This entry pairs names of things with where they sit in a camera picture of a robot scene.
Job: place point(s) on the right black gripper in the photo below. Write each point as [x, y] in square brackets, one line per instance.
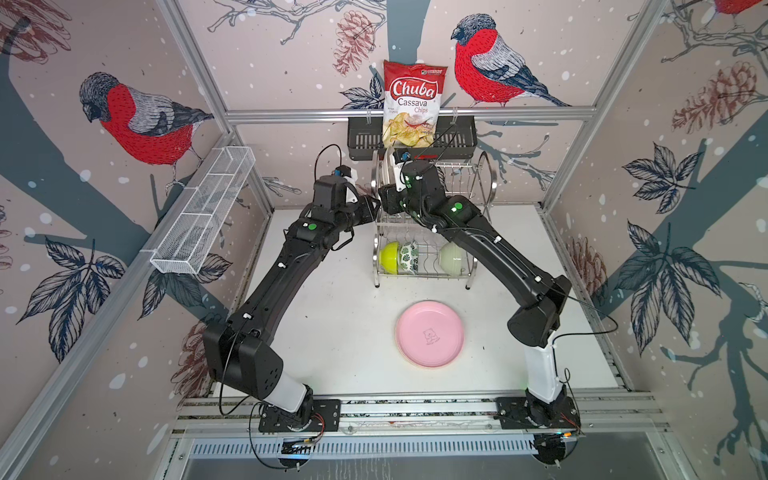
[388, 199]

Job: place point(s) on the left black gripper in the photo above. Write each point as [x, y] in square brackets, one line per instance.
[365, 203]

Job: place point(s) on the white painted ceramic plate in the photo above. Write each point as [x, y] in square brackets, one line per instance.
[389, 174]

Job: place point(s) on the pink plate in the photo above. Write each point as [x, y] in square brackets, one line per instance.
[430, 334]

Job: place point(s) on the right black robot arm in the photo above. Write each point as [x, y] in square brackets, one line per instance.
[540, 296]

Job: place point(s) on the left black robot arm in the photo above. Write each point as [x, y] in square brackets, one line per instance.
[238, 351]

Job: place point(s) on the steel two-tier dish rack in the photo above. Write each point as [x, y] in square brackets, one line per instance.
[437, 190]

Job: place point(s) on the lime green bowl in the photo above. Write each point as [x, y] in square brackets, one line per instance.
[389, 258]

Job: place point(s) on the leaf pattern bowl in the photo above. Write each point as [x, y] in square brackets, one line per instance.
[408, 258]

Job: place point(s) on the pale green bowl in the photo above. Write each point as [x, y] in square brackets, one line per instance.
[451, 259]

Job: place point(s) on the red Chuba chips bag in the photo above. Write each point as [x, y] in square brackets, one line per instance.
[412, 98]

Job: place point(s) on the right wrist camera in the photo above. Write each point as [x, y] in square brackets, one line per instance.
[401, 156]

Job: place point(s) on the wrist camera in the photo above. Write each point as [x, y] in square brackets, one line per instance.
[350, 176]
[401, 156]

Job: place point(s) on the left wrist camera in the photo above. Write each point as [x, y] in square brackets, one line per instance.
[350, 176]

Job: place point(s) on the black wall basket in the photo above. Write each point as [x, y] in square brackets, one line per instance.
[450, 139]

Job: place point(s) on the white wire mesh shelf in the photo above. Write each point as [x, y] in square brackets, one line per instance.
[185, 247]

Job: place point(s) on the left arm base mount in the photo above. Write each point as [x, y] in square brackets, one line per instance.
[317, 416]

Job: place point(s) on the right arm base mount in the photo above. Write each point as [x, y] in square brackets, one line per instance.
[523, 413]

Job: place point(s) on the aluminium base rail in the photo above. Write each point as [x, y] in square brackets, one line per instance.
[597, 410]

